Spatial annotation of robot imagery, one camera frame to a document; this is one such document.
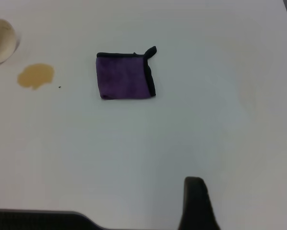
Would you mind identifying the purple cloth with black trim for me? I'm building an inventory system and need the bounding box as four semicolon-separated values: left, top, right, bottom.
96;46;158;101

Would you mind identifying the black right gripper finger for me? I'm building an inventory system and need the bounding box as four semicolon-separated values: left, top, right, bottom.
178;176;221;230

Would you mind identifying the brown coffee spill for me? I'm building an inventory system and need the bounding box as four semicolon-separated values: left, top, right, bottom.
16;63;55;91

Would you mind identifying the white paper coffee cup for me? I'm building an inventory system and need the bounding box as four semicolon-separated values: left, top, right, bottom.
0;18;22;65

